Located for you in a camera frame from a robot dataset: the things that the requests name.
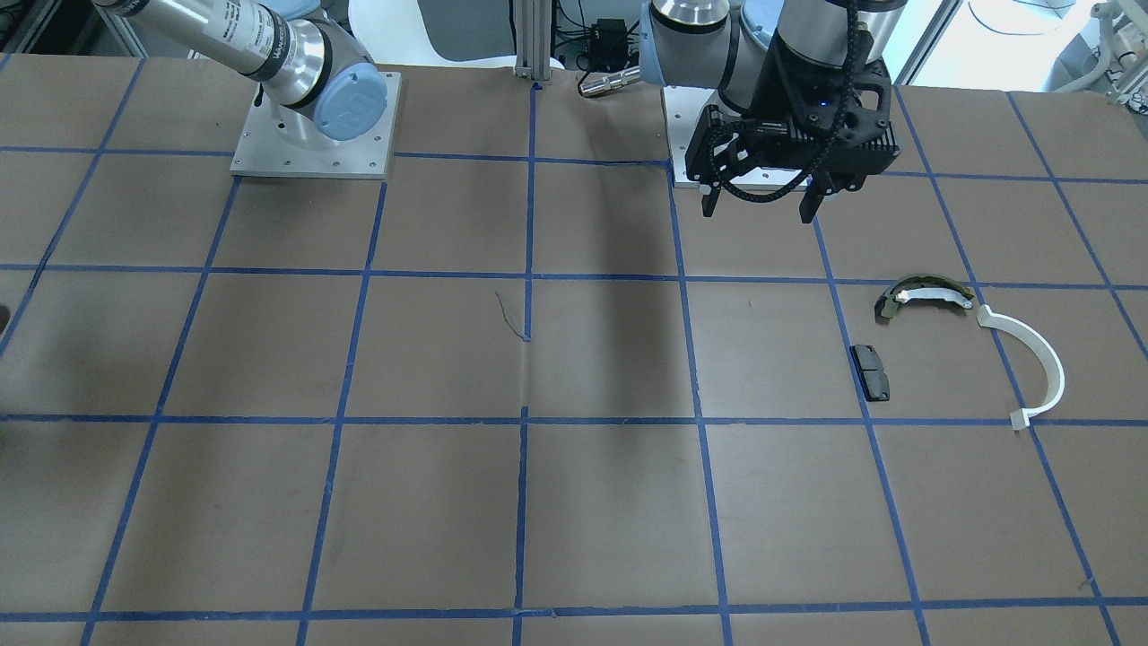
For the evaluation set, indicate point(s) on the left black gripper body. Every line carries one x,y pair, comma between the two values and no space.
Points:
778,87

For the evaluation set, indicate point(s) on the white chair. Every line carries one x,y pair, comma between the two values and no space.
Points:
394,33

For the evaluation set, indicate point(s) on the aluminium frame post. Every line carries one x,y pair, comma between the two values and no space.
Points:
532,33

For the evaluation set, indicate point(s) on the white curved plastic part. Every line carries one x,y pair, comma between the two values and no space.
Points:
1048,358

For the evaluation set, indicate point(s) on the silver metal cylinder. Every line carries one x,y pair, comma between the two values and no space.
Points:
610,82

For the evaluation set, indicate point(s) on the black brake pad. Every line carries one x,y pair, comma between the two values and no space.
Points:
871,373

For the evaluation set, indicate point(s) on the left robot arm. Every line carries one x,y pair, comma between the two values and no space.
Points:
720,46

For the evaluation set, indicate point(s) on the black power adapter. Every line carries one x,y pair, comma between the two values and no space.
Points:
608,48

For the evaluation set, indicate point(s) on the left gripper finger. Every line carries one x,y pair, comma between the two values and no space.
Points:
710,197
811,202

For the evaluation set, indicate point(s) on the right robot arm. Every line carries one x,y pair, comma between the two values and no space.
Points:
303,60

